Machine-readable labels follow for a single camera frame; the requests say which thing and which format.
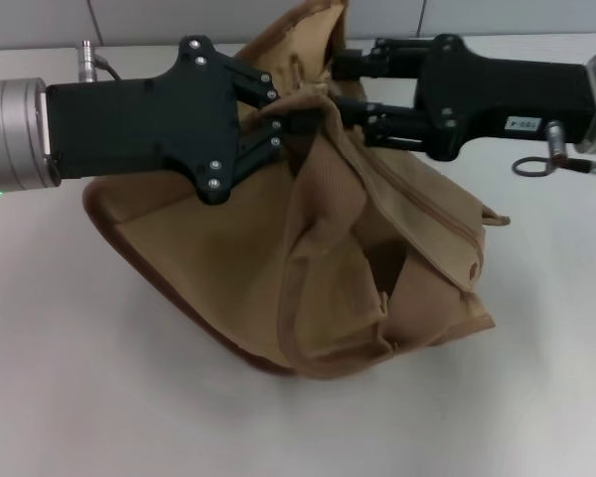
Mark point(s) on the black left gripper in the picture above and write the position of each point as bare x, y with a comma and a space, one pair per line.
129, 124

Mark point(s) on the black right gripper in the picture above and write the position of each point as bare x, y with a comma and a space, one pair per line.
501, 94

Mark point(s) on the khaki canvas food bag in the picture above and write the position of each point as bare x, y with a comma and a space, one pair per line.
228, 278

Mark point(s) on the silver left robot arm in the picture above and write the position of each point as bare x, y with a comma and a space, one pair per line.
10, 134

